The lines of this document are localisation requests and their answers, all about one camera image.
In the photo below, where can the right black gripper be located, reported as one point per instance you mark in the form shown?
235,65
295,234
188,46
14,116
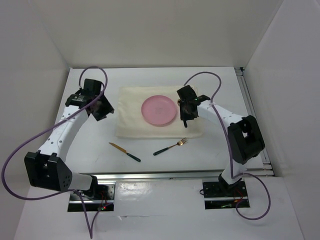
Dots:
183,116

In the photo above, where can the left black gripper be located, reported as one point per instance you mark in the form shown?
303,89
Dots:
107,108

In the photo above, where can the cream cloth placemat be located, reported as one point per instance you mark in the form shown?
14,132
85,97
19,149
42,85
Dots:
132,125

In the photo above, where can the pink plate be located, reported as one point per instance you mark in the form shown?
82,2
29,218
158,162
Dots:
158,110

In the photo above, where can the gold fork green handle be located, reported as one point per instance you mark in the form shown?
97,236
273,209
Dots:
179,143

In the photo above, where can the gold knife green handle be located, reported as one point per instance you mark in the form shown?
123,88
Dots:
125,152

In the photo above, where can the gold spoon green handle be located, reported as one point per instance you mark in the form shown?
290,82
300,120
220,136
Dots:
185,123

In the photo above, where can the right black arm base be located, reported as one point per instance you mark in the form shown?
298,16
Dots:
217,198

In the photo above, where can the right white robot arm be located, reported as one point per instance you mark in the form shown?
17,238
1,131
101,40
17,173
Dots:
243,135

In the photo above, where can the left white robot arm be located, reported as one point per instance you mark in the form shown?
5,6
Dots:
46,168

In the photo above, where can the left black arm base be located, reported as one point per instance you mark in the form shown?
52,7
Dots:
103,199

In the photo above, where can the front aluminium rail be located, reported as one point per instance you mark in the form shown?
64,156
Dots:
170,175

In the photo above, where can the aluminium rail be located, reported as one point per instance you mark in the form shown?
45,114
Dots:
248,98
170,175

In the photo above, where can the right aluminium rail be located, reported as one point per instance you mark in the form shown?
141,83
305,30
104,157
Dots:
248,98

